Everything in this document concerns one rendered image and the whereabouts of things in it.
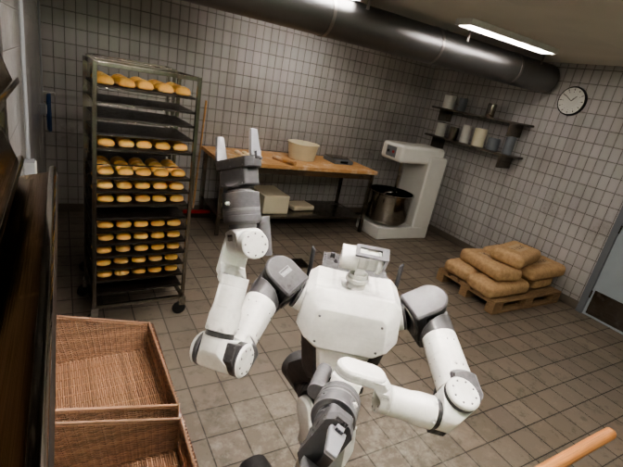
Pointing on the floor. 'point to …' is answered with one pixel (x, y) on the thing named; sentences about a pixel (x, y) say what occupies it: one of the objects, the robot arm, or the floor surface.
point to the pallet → (504, 296)
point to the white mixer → (405, 193)
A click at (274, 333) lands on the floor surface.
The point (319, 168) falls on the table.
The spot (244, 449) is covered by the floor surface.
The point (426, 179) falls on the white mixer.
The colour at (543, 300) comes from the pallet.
